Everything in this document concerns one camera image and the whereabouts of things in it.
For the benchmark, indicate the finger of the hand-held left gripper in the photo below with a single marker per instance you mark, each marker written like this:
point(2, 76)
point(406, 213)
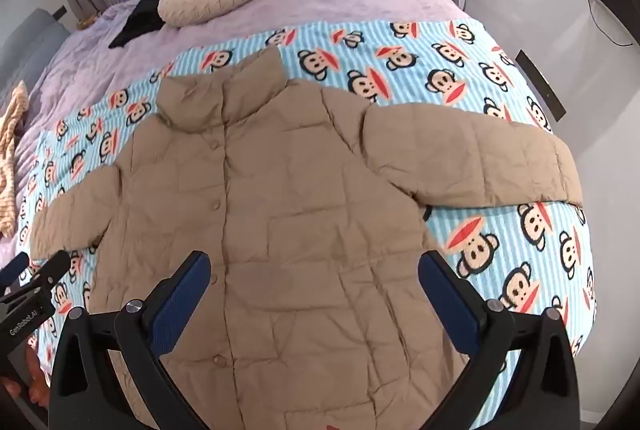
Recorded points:
point(54, 266)
point(17, 264)

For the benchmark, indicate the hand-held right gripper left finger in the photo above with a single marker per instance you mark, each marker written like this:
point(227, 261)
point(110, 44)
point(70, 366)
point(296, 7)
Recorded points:
point(181, 297)

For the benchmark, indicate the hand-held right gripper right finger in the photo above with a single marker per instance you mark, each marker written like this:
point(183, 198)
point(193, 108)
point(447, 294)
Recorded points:
point(447, 297)

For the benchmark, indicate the tan puffer jacket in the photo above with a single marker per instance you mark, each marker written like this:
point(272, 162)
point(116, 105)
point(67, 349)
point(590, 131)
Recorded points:
point(300, 210)

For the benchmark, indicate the person's left hand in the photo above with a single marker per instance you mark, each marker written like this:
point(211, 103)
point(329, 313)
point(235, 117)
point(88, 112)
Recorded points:
point(32, 382)

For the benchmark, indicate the beige checked cloth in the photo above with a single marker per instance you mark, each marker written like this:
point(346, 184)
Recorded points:
point(10, 150)

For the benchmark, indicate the grey padded headboard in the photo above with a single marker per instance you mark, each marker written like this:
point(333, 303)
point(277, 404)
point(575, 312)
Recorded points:
point(30, 40)

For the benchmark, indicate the dark rectangular board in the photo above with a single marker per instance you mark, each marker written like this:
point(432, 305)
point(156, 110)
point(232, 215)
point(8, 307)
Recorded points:
point(542, 85)

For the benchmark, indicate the blue striped monkey print blanket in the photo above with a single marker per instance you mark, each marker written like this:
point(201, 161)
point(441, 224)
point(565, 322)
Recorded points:
point(400, 60)

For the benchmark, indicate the black garment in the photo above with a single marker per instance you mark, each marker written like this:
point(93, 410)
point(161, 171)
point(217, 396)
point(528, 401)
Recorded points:
point(145, 18)

